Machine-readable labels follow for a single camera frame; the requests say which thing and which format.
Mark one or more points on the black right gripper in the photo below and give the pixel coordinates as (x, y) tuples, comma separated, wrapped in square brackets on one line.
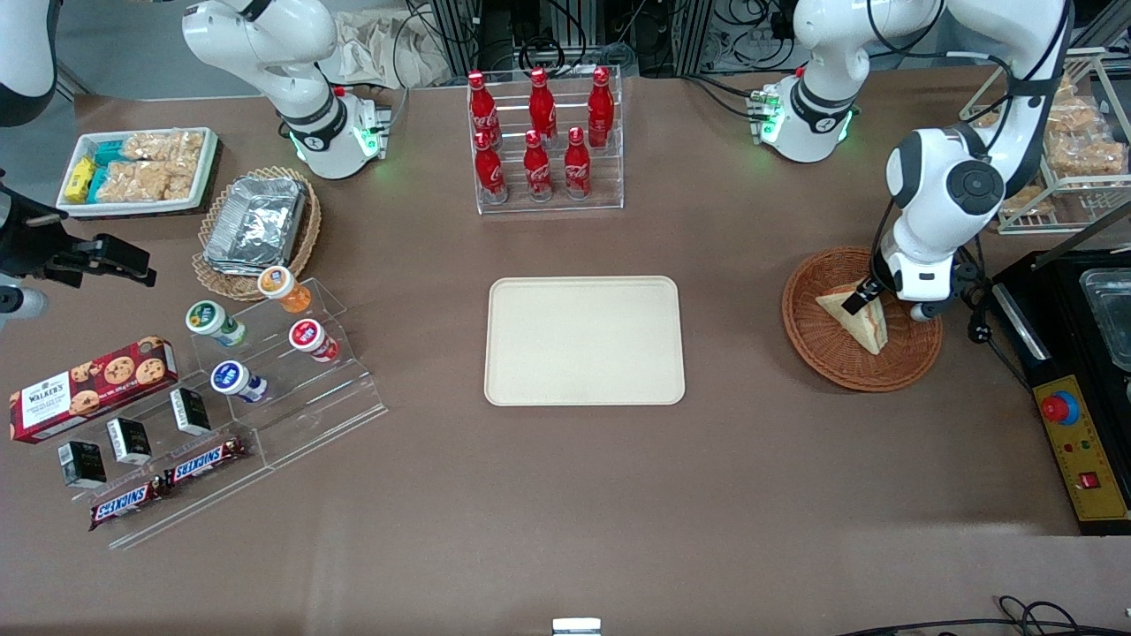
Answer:
[(26, 240)]

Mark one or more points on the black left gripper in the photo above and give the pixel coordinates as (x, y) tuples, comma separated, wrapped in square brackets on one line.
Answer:
[(862, 295)]

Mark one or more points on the triangular sandwich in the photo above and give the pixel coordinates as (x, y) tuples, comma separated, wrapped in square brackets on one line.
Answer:
[(870, 331)]

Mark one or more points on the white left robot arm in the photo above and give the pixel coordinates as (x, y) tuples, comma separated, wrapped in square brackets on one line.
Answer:
[(937, 177)]

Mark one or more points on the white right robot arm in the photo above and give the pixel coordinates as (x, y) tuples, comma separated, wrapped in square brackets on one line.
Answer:
[(265, 44)]

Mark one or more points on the round brown wicker basket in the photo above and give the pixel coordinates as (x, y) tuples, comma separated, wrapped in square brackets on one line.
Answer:
[(822, 353)]

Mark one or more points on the white rectangular snack tray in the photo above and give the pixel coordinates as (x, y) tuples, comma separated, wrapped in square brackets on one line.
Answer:
[(208, 168)]

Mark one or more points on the light woven wicker basket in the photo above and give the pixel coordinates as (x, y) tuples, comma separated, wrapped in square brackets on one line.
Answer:
[(305, 238)]

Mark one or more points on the beige plastic tray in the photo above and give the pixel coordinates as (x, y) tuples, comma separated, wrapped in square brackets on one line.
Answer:
[(583, 340)]

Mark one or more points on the teal snack packet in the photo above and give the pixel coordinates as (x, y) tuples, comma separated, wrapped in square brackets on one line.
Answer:
[(110, 153), (98, 184)]

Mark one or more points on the clear-wrapped rice cracker pack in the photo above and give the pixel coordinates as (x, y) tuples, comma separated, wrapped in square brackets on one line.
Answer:
[(132, 181), (187, 152), (1065, 87), (1074, 115), (1087, 157), (146, 147), (1029, 201)]

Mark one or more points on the yellow snack packet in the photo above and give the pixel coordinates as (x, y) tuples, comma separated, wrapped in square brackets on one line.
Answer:
[(80, 179)]

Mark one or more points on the green-lid yogurt cup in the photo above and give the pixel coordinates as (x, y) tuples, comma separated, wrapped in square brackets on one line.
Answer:
[(208, 318)]

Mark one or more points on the red Walkers cookie box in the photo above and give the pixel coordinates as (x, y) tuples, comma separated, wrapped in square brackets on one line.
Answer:
[(88, 389)]

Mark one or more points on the stacked aluminium foil containers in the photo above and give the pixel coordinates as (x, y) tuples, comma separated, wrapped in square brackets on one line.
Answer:
[(254, 225)]

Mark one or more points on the blue-lid yogurt cup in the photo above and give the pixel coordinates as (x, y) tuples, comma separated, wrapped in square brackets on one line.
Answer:
[(230, 378)]

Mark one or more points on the orange-lid yogurt cup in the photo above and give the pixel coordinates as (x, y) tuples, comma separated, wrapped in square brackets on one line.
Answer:
[(278, 284)]

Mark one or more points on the small black carton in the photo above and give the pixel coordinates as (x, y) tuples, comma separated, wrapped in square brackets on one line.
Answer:
[(129, 441), (82, 465), (190, 412)]

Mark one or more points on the black countertop appliance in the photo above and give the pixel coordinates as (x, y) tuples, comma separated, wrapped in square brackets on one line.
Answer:
[(1056, 327)]

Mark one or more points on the red-lid yogurt cup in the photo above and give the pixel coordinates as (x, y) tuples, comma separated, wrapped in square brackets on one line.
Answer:
[(307, 336)]

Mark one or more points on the Snickers chocolate bar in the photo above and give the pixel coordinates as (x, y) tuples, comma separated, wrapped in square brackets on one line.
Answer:
[(124, 503), (203, 462)]

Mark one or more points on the clear plastic container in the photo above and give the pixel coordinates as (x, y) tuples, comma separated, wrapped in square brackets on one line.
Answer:
[(1109, 318)]

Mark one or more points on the clear acrylic stepped stand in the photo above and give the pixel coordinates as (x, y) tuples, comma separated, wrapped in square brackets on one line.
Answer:
[(212, 495), (327, 397)]

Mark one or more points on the yellow emergency stop control box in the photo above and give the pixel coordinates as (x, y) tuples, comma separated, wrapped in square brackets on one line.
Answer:
[(1082, 450)]

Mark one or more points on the red cola bottle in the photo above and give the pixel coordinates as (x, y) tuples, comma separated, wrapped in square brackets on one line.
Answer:
[(542, 104), (577, 170), (601, 104), (537, 172), (482, 104), (490, 172)]

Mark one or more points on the clear acrylic bottle rack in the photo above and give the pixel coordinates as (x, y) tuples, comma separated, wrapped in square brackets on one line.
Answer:
[(548, 208)]

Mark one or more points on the crumpled beige bag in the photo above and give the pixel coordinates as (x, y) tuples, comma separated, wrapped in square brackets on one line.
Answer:
[(380, 49)]

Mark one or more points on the metal equipment rack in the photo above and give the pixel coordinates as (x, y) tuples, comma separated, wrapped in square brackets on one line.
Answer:
[(459, 31)]

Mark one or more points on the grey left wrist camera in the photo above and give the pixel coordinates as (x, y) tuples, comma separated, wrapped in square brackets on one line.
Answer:
[(923, 310)]

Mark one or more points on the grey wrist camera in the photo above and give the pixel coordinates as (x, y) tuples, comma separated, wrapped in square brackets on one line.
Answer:
[(923, 310), (22, 303)]

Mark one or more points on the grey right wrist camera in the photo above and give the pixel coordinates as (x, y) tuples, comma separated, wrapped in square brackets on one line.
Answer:
[(22, 303)]

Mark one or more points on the small white bracket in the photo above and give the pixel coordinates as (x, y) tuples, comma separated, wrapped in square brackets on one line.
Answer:
[(576, 627)]

